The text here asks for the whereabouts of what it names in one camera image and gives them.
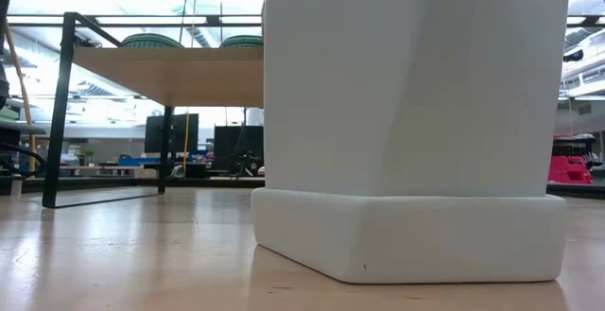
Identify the black bin with red rim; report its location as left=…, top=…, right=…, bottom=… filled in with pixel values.
left=551, top=133, right=597, bottom=158

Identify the wooden shelf with black frame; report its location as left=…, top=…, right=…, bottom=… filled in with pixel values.
left=41, top=11, right=265, bottom=210

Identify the yellow hanging cable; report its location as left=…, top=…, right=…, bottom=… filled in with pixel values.
left=181, top=107, right=191, bottom=173

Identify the yellow pole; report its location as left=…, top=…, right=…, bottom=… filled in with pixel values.
left=3, top=21, right=38, bottom=180

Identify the grey round table top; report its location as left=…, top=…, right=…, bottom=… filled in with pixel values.
left=0, top=120, right=47, bottom=136

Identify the light grey rubber slide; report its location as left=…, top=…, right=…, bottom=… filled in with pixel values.
left=250, top=0, right=573, bottom=285

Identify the black table edge frame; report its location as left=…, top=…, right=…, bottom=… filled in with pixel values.
left=0, top=174, right=605, bottom=201

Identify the low wooden bench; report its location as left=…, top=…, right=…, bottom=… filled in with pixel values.
left=44, top=164, right=146, bottom=179

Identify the black monitor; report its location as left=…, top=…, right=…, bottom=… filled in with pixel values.
left=144, top=113, right=200, bottom=154
left=213, top=125, right=265, bottom=171

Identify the black looping cable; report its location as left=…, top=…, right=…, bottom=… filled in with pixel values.
left=0, top=141, right=48, bottom=176

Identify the blue storage bin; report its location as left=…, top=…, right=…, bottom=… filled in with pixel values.
left=117, top=155, right=161, bottom=167

